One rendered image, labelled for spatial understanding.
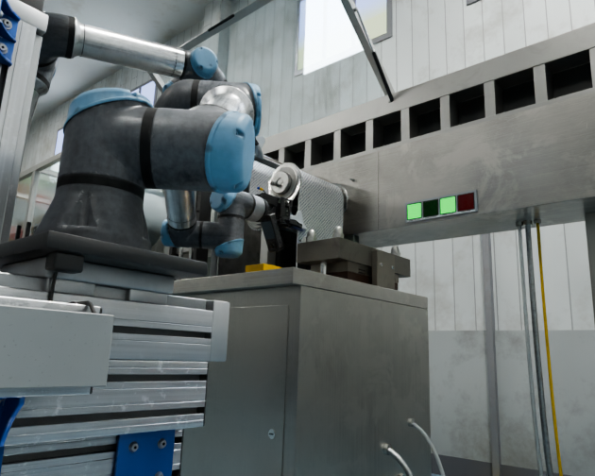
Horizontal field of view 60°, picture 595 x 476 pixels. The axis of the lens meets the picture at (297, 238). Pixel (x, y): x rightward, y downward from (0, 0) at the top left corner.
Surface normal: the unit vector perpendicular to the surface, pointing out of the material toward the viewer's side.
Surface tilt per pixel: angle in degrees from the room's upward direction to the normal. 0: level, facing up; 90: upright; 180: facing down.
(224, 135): 92
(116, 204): 72
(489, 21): 90
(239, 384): 90
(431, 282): 90
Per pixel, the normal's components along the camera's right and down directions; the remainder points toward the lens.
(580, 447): -0.65, -0.19
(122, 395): 0.77, -0.12
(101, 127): 0.07, -0.22
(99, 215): 0.38, -0.48
